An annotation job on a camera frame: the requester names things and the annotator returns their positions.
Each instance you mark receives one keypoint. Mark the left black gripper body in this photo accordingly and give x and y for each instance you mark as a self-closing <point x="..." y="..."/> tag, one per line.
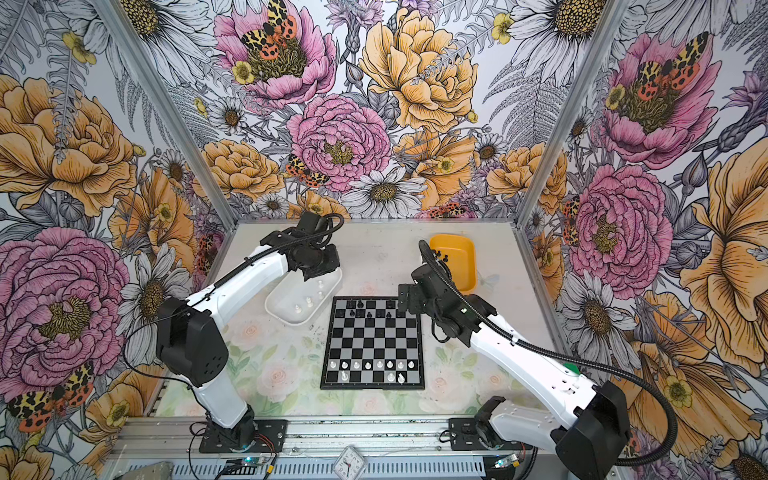
<point x="319" y="261"/>

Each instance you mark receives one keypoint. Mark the white plastic tray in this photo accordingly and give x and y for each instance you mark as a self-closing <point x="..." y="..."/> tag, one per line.
<point x="295" y="301"/>

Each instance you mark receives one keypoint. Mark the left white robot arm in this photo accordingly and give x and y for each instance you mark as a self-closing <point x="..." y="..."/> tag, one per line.
<point x="190" y="341"/>

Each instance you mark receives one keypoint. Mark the small white clock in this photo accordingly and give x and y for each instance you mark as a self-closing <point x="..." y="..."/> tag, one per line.
<point x="350" y="464"/>

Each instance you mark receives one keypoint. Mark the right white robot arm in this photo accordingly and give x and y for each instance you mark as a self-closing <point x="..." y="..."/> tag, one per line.
<point x="591" y="424"/>

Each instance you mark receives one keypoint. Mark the yellow plastic tray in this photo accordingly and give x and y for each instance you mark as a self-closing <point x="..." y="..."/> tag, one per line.
<point x="458" y="253"/>

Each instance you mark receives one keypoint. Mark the black and silver chessboard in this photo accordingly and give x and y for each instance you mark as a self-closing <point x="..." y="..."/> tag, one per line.
<point x="371" y="344"/>

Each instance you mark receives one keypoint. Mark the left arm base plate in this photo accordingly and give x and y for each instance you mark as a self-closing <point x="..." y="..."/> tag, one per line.
<point x="260" y="436"/>

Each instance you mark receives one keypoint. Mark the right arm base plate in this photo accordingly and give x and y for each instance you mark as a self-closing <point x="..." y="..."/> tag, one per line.
<point x="469" y="434"/>

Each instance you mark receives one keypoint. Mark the aluminium front rail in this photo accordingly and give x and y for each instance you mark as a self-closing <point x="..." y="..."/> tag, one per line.
<point x="168" y="438"/>

